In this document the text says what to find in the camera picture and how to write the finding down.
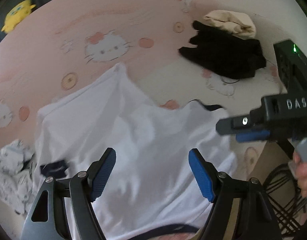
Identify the person's right hand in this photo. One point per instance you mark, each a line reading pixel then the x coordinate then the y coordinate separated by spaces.
pixel 298 169

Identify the yellow plush toy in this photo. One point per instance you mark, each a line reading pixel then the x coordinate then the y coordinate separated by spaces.
pixel 16 15

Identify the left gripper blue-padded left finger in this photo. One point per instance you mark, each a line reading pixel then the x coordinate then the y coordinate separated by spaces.
pixel 99 172

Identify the black power strip green light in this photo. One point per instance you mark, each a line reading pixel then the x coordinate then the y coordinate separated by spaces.
pixel 292 66

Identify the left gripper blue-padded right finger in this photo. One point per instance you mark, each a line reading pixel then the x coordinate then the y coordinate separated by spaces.
pixel 205 174

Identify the black folded garment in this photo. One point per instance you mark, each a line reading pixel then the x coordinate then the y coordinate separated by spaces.
pixel 223 53

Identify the beige folded garment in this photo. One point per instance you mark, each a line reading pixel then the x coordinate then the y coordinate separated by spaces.
pixel 235 23

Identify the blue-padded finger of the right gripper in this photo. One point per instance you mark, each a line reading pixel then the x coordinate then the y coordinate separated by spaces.
pixel 242 128

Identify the black wire rack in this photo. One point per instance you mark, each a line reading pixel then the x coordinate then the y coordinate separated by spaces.
pixel 288 204

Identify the white navy-trimmed t-shirt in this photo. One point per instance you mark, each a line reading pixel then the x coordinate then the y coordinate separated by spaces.
pixel 151 184

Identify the light grey patterned pyjama garment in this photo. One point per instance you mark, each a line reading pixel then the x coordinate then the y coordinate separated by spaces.
pixel 17 163

